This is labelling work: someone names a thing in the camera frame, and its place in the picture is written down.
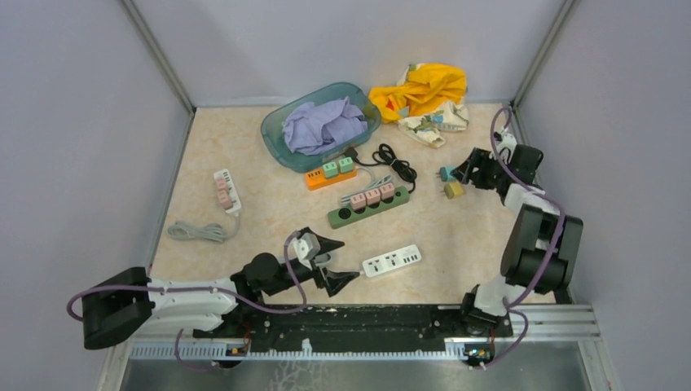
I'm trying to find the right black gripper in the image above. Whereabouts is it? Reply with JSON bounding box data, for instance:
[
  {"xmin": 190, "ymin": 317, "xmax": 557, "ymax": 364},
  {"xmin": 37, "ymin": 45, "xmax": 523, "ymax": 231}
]
[{"xmin": 451, "ymin": 148, "xmax": 511, "ymax": 191}]

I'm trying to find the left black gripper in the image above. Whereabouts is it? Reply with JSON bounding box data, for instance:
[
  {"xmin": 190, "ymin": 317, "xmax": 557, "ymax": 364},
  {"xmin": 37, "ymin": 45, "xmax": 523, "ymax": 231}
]
[{"xmin": 265, "ymin": 233, "xmax": 359, "ymax": 297}]

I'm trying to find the teal charger plug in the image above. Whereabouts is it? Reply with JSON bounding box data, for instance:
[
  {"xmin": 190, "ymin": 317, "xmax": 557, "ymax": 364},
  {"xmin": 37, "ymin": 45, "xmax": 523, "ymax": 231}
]
[{"xmin": 436, "ymin": 166, "xmax": 456, "ymax": 182}]

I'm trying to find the yellow charger plug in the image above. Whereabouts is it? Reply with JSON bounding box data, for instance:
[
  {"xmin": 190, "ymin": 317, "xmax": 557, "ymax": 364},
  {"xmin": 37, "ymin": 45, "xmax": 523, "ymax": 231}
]
[{"xmin": 442, "ymin": 181, "xmax": 464, "ymax": 200}]

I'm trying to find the green power strip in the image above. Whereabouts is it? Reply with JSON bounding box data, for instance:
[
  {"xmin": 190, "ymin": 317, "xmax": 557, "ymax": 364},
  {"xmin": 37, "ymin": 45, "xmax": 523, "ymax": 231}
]
[{"xmin": 327, "ymin": 187, "xmax": 410, "ymax": 229}]

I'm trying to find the white power strip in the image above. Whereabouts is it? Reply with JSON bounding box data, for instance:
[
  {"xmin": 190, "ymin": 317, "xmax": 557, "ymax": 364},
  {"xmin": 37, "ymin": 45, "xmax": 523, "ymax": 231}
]
[
  {"xmin": 362, "ymin": 244, "xmax": 422, "ymax": 278},
  {"xmin": 213, "ymin": 169, "xmax": 243, "ymax": 217}
]

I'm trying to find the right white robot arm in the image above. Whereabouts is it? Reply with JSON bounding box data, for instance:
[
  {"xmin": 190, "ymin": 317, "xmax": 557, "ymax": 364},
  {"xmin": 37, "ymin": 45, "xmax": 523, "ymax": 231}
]
[{"xmin": 451, "ymin": 145, "xmax": 583, "ymax": 336}]

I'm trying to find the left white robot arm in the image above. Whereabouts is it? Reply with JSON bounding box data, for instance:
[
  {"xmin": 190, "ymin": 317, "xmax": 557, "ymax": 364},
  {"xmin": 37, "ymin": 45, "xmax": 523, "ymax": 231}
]
[{"xmin": 67, "ymin": 227, "xmax": 360, "ymax": 350}]

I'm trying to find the pink charger plug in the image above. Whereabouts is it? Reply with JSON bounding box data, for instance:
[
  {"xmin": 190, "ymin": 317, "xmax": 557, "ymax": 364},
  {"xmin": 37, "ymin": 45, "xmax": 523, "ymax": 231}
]
[
  {"xmin": 349, "ymin": 193, "xmax": 368, "ymax": 211},
  {"xmin": 378, "ymin": 182, "xmax": 396, "ymax": 202},
  {"xmin": 363, "ymin": 188, "xmax": 381, "ymax": 205}
]

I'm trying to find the green charger plug left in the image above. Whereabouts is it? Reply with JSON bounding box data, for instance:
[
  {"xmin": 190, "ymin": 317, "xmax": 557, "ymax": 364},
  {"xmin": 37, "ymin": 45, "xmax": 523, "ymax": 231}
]
[{"xmin": 322, "ymin": 161, "xmax": 340, "ymax": 179}]

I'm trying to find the green charger plug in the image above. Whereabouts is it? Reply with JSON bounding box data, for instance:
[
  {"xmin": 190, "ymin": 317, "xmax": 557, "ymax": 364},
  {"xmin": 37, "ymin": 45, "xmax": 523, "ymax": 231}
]
[
  {"xmin": 322, "ymin": 161, "xmax": 340, "ymax": 179},
  {"xmin": 337, "ymin": 157, "xmax": 354, "ymax": 174}
]

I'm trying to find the green charger plug right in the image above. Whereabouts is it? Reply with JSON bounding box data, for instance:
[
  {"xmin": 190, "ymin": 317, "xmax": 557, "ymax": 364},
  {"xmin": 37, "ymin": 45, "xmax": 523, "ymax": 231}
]
[{"xmin": 337, "ymin": 157, "xmax": 354, "ymax": 174}]

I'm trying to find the cream dinosaur print cloth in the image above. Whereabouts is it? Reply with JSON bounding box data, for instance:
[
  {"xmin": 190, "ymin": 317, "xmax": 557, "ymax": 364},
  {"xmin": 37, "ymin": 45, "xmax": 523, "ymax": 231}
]
[{"xmin": 397, "ymin": 70, "xmax": 470, "ymax": 148}]

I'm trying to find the orange power strip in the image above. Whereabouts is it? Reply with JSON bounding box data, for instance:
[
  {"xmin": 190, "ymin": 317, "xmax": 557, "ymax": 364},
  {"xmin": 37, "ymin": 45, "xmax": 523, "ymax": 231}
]
[{"xmin": 304, "ymin": 168, "xmax": 358, "ymax": 191}]

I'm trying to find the yellow cloth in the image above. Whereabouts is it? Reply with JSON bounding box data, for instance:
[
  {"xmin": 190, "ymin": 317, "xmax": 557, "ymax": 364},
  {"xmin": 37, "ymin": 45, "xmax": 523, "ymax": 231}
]
[{"xmin": 368, "ymin": 63, "xmax": 468, "ymax": 122}]

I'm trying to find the purple cloth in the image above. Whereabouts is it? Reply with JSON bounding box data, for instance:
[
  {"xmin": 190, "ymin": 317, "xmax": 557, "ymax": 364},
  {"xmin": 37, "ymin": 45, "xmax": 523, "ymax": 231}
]
[{"xmin": 282, "ymin": 97, "xmax": 368, "ymax": 156}]

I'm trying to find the teal plastic basin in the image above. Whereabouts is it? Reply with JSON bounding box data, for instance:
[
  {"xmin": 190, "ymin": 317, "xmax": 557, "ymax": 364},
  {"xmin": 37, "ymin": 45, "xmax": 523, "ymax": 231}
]
[{"xmin": 261, "ymin": 82, "xmax": 382, "ymax": 173}]

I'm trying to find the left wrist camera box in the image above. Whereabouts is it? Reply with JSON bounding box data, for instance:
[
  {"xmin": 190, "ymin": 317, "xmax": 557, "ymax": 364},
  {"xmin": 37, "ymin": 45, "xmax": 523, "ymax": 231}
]
[{"xmin": 292, "ymin": 233, "xmax": 321, "ymax": 265}]

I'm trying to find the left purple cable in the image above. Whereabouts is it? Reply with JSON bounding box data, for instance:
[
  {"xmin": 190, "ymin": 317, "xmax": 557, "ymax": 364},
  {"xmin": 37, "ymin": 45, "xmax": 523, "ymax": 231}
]
[{"xmin": 66, "ymin": 231, "xmax": 309, "ymax": 373}]

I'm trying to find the black coiled cable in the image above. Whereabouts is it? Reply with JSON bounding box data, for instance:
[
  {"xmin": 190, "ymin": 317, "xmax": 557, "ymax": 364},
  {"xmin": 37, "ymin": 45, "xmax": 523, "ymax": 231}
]
[{"xmin": 343, "ymin": 143, "xmax": 418, "ymax": 194}]

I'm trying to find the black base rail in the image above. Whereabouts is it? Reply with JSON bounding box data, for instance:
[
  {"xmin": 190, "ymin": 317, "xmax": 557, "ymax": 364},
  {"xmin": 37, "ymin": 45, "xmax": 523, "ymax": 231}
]
[{"xmin": 192, "ymin": 304, "xmax": 514, "ymax": 354}]

